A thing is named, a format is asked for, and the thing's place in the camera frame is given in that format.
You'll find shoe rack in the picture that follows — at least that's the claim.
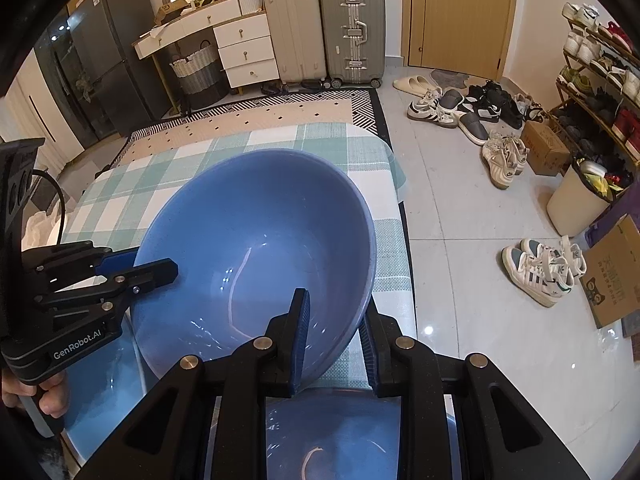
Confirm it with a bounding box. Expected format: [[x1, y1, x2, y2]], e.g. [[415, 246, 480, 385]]
[[552, 2, 639, 171]]

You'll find woven laundry basket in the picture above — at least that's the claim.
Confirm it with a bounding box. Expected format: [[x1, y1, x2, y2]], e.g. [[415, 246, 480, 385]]
[[170, 40, 229, 110]]

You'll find left hand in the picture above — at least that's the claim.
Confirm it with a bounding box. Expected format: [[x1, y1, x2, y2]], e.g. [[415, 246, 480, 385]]
[[1, 368, 70, 418]]

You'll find large open cardboard box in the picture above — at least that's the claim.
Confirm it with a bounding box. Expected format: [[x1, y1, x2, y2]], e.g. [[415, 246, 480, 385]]
[[580, 214, 640, 328]]

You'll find white drawer cabinet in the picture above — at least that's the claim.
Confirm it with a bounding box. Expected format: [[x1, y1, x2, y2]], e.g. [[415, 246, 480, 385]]
[[134, 0, 280, 89]]

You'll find patterned floor rug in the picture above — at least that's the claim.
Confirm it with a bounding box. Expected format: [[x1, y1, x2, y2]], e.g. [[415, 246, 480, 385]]
[[111, 89, 390, 168]]

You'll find silver suitcase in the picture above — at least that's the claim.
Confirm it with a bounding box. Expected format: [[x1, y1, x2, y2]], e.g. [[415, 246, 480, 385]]
[[320, 0, 386, 89]]

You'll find white trash bin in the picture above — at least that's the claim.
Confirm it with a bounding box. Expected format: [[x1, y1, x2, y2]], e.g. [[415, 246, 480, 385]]
[[547, 158, 616, 237]]

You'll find beige suitcase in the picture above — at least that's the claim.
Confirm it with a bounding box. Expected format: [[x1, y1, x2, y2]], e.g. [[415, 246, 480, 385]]
[[264, 0, 328, 84]]

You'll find wooden door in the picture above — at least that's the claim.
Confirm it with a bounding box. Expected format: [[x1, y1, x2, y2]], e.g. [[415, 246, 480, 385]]
[[401, 0, 516, 80]]

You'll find white green sneaker pair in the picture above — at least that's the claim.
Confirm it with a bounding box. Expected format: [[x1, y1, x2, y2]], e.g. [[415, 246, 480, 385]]
[[501, 236, 587, 308]]

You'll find blue bowl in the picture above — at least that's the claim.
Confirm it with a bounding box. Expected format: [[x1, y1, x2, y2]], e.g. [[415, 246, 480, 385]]
[[131, 148, 376, 386], [65, 323, 400, 479]]

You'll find brown cardboard box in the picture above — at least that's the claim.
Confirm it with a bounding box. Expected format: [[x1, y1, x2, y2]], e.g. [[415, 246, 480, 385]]
[[521, 122, 572, 177]]

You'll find teal checked tablecloth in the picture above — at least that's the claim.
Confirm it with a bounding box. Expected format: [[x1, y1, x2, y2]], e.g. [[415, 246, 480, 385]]
[[65, 122, 416, 388]]

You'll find black cable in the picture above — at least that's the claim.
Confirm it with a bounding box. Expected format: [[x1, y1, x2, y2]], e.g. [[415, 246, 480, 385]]
[[29, 169, 68, 246]]

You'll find black refrigerator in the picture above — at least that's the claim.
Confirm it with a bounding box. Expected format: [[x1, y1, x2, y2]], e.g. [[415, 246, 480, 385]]
[[35, 0, 171, 148]]

